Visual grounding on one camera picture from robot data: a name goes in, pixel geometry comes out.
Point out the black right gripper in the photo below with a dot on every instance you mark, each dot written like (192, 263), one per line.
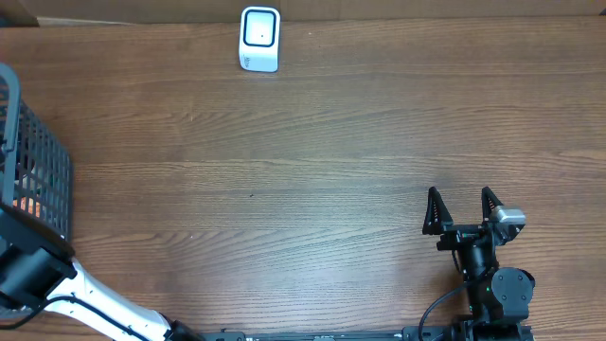
(438, 218)

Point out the orange tissue pack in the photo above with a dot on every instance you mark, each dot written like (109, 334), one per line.
(29, 205)

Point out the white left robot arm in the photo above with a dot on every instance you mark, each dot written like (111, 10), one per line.
(39, 272)

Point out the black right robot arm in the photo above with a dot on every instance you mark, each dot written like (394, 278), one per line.
(498, 296)

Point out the white barcode scanner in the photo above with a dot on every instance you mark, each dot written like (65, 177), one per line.
(259, 39)

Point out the dark grey plastic basket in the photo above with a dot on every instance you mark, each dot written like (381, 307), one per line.
(34, 164)

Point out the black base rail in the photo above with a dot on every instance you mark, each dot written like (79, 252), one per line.
(405, 334)

